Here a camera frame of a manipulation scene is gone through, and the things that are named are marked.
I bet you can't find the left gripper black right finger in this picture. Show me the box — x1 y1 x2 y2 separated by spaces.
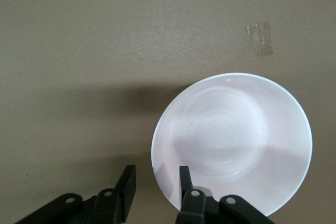
175 165 276 224

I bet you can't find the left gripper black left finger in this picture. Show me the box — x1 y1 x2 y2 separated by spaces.
15 165 137 224

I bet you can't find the pink bowl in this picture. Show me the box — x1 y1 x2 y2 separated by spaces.
151 72 313 218

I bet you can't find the brown table cover sheet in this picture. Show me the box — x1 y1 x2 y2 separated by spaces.
0 0 336 224

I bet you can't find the clear tape piece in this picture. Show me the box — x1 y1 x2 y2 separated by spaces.
245 22 274 59

